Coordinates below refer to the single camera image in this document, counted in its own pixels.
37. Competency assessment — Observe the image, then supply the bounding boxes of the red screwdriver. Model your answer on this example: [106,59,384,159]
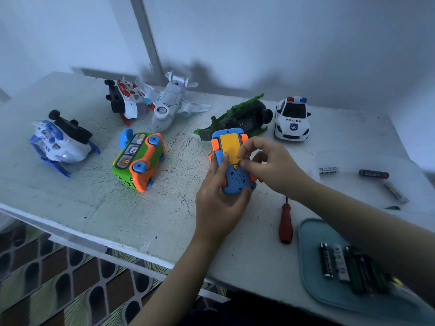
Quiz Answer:
[279,197,295,245]

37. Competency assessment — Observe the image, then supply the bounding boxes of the black red battery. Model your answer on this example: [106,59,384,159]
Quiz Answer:
[359,169,391,180]

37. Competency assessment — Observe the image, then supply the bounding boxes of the white toy airplane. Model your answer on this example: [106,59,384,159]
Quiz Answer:
[136,71,212,132]

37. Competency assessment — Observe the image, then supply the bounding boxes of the person's right forearm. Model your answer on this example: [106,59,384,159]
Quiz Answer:
[299,180,435,310]

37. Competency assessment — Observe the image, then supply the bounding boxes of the green orange toy car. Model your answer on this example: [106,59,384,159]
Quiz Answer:
[111,128,167,193]

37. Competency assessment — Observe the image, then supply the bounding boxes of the white grey battery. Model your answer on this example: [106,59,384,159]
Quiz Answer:
[381,181,411,205]

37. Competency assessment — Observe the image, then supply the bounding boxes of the person's left hand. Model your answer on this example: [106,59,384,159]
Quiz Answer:
[194,151,254,250]

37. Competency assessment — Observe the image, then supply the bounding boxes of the person's left forearm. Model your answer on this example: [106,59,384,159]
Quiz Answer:
[129,237,228,326]

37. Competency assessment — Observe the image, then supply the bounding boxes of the red white toy vehicle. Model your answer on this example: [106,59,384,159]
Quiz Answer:
[104,77,155,127]

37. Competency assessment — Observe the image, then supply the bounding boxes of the yellow orange toy car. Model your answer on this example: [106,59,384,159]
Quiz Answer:
[208,127,259,196]

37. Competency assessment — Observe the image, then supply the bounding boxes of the white blue toy vehicle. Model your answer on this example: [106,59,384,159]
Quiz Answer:
[29,109,102,179]

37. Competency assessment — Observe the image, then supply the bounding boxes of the clear plastic container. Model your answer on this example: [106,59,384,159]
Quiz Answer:
[309,149,435,220]

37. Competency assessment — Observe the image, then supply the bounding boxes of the black white toy car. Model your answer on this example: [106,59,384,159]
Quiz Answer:
[275,96,312,143]

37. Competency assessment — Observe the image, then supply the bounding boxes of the pile of batteries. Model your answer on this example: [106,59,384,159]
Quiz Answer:
[319,242,409,297]

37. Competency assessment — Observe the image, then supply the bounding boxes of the yellow battery cover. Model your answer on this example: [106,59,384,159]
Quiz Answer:
[219,132,250,166]

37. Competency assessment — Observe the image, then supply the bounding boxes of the person's dark trousers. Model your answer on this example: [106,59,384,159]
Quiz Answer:
[190,288,327,326]

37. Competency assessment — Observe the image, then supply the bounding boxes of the person's right hand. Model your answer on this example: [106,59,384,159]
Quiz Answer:
[238,137,315,201]

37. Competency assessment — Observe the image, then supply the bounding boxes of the dark green toy helicopter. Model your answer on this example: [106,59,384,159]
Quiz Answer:
[193,93,274,140]

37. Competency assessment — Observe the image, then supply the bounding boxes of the teal container lid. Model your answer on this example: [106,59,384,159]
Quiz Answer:
[298,218,435,325]

